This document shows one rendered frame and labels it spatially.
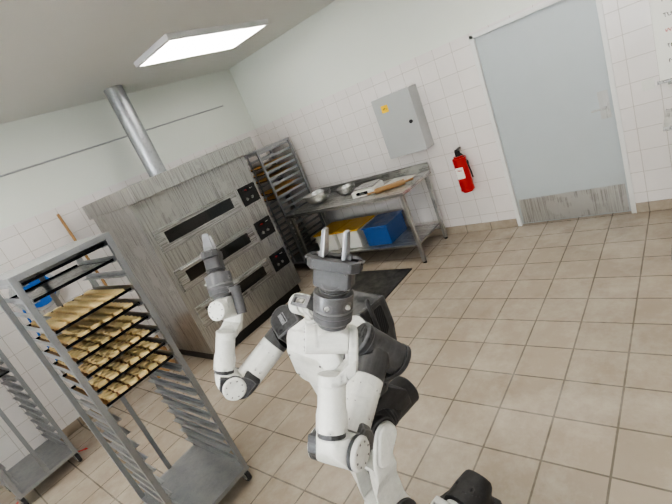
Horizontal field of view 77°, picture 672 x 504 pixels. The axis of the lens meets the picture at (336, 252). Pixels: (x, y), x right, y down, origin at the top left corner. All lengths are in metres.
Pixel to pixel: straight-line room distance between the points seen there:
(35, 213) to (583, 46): 5.40
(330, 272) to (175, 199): 3.81
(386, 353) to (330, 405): 0.24
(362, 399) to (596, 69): 4.00
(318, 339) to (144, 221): 3.62
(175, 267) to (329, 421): 3.68
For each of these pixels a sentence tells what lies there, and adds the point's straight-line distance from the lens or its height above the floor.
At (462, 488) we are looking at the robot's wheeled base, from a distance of 2.09.
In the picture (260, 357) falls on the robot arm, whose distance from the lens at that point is 1.49.
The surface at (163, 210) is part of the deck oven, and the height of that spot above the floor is 1.68.
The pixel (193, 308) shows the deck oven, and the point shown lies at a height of 0.67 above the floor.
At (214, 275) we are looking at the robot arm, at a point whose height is 1.61.
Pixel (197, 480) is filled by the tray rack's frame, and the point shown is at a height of 0.15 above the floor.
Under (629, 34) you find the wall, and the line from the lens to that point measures 4.56.
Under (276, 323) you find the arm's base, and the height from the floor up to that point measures 1.38.
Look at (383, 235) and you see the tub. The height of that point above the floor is 0.36.
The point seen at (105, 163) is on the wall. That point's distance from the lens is 5.53.
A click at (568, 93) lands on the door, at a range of 4.70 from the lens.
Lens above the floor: 1.96
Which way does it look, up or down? 18 degrees down
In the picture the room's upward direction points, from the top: 23 degrees counter-clockwise
